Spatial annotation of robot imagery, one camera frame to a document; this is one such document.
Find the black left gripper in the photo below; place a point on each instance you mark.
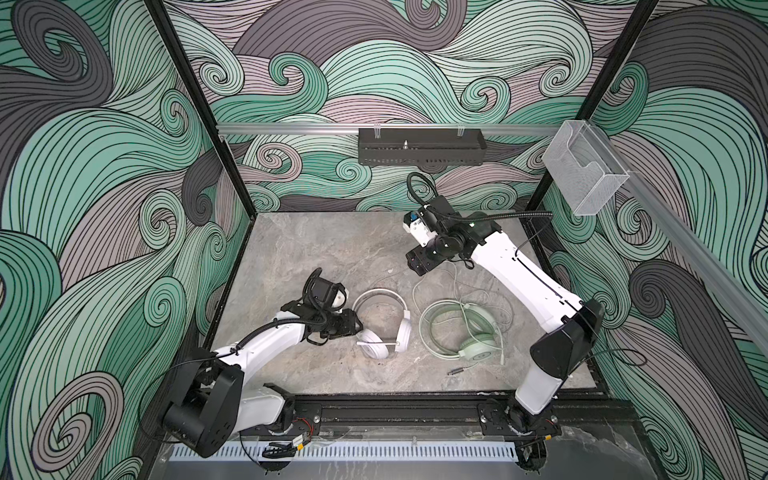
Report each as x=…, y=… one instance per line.
x=348, y=327

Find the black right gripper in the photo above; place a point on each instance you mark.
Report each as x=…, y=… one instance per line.
x=421, y=260

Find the white over-ear headphones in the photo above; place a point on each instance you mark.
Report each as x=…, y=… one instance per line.
x=397, y=339

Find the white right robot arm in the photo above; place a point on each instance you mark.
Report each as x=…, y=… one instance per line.
x=570, y=325

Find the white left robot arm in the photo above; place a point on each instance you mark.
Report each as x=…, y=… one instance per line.
x=207, y=404

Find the green over-ear headphones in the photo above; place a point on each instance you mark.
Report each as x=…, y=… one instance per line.
x=485, y=338

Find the black perforated metal tray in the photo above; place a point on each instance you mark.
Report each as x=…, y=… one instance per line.
x=431, y=149

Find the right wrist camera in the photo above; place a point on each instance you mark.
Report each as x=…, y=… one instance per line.
x=429, y=222

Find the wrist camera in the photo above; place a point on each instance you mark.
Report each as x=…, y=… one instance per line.
x=323, y=294
x=429, y=222

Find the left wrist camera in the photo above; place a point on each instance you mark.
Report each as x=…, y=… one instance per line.
x=323, y=294

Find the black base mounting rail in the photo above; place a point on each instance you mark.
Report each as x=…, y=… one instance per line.
x=490, y=412

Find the white slotted cable duct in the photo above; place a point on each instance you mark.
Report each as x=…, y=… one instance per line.
x=412, y=450

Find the clear plastic wall holder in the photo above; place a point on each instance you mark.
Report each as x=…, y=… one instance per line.
x=585, y=166

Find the black corner frame post right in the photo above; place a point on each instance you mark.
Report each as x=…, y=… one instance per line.
x=616, y=57

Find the black corner frame post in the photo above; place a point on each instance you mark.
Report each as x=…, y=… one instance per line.
x=174, y=47
x=616, y=57

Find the aluminium rail right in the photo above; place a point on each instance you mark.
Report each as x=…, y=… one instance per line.
x=683, y=203

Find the black corner frame post left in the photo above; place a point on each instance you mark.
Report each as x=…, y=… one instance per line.
x=174, y=47

